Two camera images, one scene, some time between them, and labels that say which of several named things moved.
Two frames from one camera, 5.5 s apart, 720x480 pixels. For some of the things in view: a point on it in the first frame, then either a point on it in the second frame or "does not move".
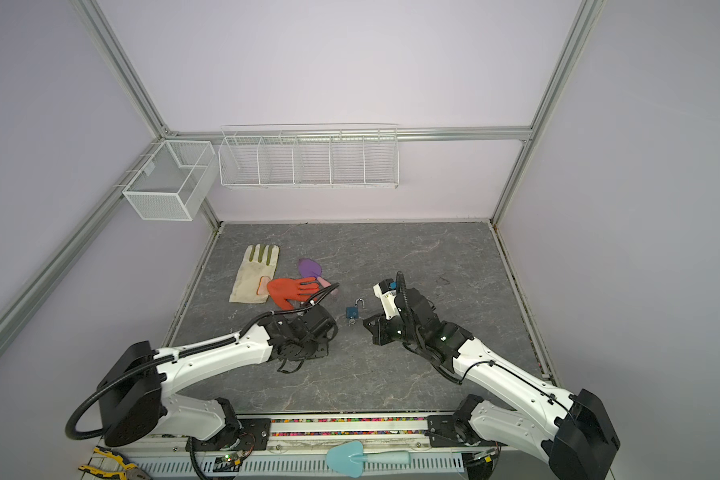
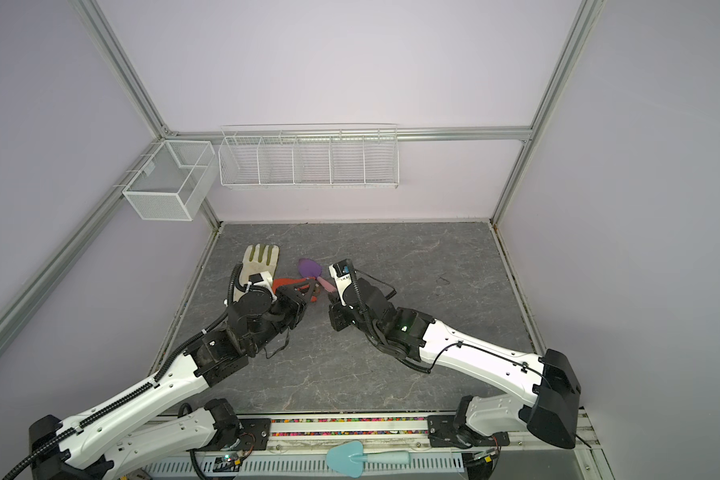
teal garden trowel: [350, 458] does not move
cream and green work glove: [260, 260] does not move
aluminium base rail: [317, 437] does not move
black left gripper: [322, 350] -> [295, 299]
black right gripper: [380, 329] -> [341, 321]
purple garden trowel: [310, 268] does not move
